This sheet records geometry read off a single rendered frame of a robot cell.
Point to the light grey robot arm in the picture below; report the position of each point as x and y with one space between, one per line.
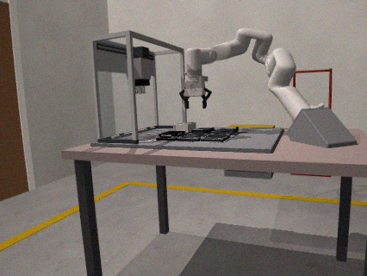
280 70

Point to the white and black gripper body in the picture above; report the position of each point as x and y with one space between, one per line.
194 86

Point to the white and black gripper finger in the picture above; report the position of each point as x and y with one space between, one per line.
186 102
205 98

